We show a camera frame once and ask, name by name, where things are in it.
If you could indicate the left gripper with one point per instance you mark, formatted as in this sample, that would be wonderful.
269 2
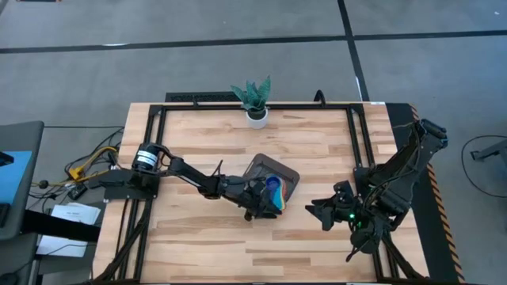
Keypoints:
247 196

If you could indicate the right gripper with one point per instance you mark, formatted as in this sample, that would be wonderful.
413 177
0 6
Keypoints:
344 210

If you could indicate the light blue measuring cup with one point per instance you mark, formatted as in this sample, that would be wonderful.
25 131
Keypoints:
278 193

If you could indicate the red measuring cup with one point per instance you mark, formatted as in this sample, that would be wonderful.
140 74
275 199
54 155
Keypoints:
284 204

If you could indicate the grey plastic basket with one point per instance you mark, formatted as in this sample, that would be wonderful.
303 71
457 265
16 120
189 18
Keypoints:
273 166

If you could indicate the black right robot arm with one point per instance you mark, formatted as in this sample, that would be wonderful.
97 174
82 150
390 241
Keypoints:
396 186

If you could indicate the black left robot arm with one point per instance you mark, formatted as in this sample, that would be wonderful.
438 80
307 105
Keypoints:
190 176

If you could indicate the white plant pot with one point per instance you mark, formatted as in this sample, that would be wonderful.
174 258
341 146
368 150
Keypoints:
257 120

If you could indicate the green snake plant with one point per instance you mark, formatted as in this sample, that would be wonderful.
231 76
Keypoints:
253 95

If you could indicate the black mat with hazard stripes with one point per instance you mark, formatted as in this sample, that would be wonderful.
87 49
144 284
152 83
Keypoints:
431 253

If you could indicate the black ribbed strip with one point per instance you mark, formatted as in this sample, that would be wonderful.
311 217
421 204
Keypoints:
198 97

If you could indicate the white tag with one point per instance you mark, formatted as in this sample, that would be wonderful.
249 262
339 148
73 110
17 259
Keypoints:
377 103

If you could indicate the grey stand foot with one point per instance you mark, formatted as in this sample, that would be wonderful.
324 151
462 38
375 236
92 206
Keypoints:
491 150

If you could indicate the black device box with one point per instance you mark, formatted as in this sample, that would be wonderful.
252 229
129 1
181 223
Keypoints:
77 191

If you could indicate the white paper sheet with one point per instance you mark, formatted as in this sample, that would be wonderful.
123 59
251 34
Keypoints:
59 247
77 213

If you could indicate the black desk bar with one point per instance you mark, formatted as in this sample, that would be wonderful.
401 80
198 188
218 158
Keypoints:
59 229

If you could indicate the black round plug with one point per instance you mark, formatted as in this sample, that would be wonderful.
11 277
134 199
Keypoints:
43 184

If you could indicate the blue pad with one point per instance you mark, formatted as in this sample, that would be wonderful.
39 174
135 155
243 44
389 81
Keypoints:
14 178

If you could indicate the grey desk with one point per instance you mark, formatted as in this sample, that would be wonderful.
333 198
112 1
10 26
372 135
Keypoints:
20 134

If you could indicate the grey chair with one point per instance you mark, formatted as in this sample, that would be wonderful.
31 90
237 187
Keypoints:
16 257

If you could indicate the small black object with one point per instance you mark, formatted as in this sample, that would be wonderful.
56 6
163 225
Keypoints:
4 159

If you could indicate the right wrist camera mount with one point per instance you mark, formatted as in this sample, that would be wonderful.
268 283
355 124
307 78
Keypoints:
344 189

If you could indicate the black aluminium table frame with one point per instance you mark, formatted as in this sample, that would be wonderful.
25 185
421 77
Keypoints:
297 107

